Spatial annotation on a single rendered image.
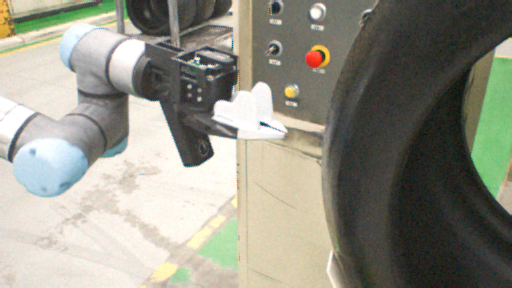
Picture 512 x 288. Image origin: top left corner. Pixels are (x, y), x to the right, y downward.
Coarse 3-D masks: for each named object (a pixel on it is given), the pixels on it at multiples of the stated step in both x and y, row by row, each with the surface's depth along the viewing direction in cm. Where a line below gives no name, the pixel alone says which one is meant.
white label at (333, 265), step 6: (330, 258) 47; (330, 264) 46; (336, 264) 48; (330, 270) 45; (336, 270) 47; (330, 276) 45; (336, 276) 47; (342, 276) 49; (336, 282) 46; (342, 282) 48
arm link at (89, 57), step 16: (80, 32) 67; (96, 32) 66; (112, 32) 67; (64, 48) 67; (80, 48) 66; (96, 48) 65; (112, 48) 64; (64, 64) 69; (80, 64) 66; (96, 64) 65; (80, 80) 68; (96, 80) 67
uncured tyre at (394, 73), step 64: (384, 0) 36; (448, 0) 31; (384, 64) 35; (448, 64) 32; (384, 128) 36; (448, 128) 62; (384, 192) 38; (448, 192) 64; (384, 256) 40; (448, 256) 63
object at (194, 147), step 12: (168, 96) 62; (168, 108) 63; (168, 120) 64; (180, 120) 63; (180, 132) 63; (192, 132) 64; (180, 144) 64; (192, 144) 64; (204, 144) 65; (180, 156) 65; (192, 156) 64; (204, 156) 65
